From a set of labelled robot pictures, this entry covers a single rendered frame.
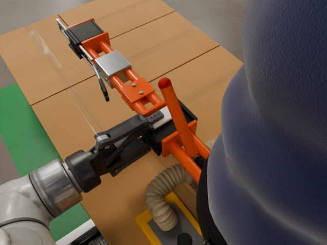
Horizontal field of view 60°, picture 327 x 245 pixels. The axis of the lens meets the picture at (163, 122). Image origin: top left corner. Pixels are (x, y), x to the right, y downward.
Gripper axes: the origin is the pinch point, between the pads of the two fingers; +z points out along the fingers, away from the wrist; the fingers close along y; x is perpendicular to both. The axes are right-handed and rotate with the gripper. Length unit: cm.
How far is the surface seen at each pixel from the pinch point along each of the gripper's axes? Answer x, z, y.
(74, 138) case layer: -46, -13, 53
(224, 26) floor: -116, 150, 109
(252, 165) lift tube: 23.9, -9.7, -30.3
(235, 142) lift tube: 21.9, -9.1, -29.9
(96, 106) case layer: -57, 3, 53
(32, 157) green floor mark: -89, -37, 107
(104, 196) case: 1.1, -17.0, 12.6
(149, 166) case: 0.9, -5.1, 12.7
